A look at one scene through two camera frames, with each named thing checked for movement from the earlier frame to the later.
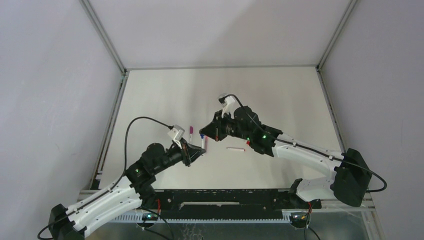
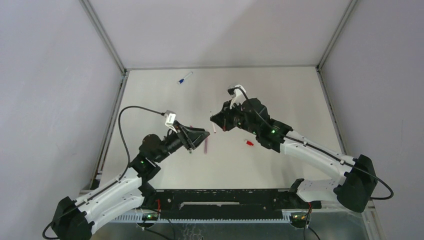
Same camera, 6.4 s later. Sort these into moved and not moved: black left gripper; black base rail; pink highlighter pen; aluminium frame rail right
Moved: black left gripper
Not moved: aluminium frame rail right; pink highlighter pen; black base rail
